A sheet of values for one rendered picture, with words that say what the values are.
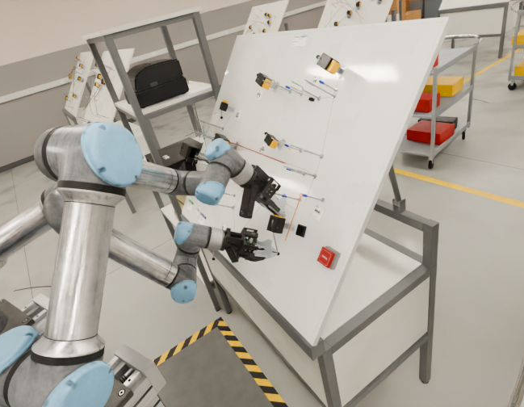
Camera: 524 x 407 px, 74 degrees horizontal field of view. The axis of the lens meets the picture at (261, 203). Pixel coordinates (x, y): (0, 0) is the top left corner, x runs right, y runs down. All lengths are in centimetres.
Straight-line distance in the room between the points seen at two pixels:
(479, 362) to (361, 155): 146
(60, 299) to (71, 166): 23
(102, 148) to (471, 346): 209
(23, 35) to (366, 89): 757
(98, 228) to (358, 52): 97
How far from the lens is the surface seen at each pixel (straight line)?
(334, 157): 119
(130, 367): 105
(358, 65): 126
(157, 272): 106
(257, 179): 113
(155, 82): 200
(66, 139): 71
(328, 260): 109
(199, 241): 114
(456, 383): 218
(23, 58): 830
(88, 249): 68
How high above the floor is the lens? 184
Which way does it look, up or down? 30 degrees down
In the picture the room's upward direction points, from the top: 14 degrees counter-clockwise
